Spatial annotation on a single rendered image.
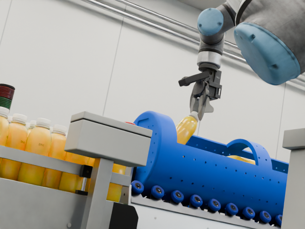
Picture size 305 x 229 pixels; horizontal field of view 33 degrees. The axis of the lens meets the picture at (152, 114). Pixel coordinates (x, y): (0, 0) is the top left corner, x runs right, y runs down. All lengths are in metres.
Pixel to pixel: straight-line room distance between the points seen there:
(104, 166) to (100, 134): 0.09
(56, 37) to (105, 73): 0.61
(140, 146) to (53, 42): 3.88
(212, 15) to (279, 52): 0.84
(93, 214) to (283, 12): 0.68
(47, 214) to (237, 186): 0.70
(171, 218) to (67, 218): 0.39
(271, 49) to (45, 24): 4.30
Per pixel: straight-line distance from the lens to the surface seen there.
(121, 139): 1.32
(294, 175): 1.10
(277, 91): 6.51
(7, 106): 1.93
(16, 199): 1.35
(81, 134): 1.28
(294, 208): 1.08
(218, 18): 1.80
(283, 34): 1.00
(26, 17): 5.15
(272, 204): 1.90
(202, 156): 1.69
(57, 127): 1.47
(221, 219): 1.76
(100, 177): 1.33
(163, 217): 1.63
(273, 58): 1.00
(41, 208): 1.36
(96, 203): 1.33
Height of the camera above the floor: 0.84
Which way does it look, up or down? 13 degrees up
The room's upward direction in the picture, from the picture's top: 11 degrees clockwise
